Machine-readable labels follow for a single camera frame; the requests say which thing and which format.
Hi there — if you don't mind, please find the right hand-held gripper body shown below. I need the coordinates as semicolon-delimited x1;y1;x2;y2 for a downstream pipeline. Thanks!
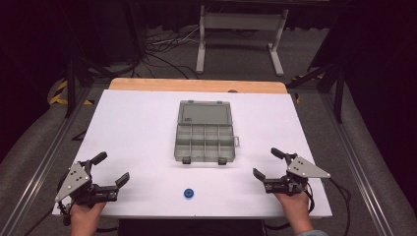
263;152;331;198

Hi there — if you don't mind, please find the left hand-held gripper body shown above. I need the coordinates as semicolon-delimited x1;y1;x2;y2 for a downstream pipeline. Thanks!
54;159;119;208

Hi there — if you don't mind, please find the grey plastic compartment box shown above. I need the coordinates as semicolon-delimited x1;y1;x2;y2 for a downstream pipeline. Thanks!
173;99;241;165

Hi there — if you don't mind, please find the person's right hand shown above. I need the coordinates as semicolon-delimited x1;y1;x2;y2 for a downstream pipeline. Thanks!
273;191;315;236

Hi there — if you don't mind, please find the person's left hand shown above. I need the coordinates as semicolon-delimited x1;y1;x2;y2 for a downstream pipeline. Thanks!
70;202;108;236

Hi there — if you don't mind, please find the yellow black floor tape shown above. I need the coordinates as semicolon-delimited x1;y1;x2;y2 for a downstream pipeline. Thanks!
292;74;327;105
48;80;95;106

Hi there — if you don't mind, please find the black metal stand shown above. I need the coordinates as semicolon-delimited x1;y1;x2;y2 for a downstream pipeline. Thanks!
63;55;141;119
287;62;346;124

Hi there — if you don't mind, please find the person's dark clothing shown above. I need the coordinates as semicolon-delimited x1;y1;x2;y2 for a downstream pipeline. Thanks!
117;218;266;236

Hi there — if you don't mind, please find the grey metal stand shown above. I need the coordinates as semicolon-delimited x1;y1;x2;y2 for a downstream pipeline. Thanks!
195;4;290;78

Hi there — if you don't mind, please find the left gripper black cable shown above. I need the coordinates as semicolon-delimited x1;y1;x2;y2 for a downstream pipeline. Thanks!
23;176;73;236

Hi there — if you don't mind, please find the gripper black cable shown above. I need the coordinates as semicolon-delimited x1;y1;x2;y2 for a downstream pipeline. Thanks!
264;178;352;231
23;176;73;236

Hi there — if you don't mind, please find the aluminium floor rail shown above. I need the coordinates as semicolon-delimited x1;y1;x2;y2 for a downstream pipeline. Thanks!
0;88;96;236
322;92;396;236

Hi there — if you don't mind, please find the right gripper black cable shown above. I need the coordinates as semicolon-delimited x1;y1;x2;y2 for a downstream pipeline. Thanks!
264;178;352;231

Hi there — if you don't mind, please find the bundle of floor cables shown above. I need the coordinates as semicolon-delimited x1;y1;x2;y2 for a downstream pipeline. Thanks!
131;25;202;81

